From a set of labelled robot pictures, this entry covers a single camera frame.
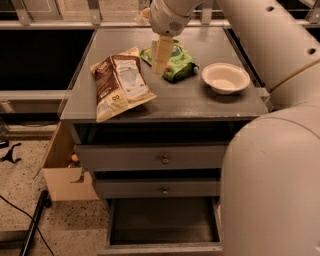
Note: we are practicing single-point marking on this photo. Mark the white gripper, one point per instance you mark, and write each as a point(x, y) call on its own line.
point(165, 20)

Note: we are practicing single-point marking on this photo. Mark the brown and cream chip bag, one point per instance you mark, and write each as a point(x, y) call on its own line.
point(120, 84)

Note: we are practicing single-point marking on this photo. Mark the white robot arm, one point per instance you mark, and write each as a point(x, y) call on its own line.
point(270, 183)

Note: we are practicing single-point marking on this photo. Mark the green chip bag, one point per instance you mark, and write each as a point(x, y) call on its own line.
point(180, 65)

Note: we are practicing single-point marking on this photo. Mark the grey drawer cabinet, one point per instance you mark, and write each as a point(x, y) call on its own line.
point(184, 112)

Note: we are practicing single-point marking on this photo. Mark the grey top drawer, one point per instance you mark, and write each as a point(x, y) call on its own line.
point(150, 156)

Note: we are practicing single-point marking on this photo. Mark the grey middle drawer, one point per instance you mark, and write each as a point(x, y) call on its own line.
point(152, 188)

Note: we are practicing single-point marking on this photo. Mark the grey open bottom drawer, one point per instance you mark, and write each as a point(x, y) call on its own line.
point(163, 227)

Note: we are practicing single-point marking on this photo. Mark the white paper bowl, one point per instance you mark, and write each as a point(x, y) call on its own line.
point(225, 79)

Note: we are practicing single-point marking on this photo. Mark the orange ball in box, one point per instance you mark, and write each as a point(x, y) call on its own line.
point(74, 158)

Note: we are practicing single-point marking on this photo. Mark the cardboard box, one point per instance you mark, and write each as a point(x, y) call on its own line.
point(65, 182)

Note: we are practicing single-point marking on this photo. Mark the black clamp on floor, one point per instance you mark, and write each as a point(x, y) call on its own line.
point(9, 155)

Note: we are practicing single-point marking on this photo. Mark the black floor pole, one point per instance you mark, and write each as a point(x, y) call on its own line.
point(43, 202)

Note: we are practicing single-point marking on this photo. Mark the metal railing frame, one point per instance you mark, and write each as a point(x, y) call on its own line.
point(94, 13)

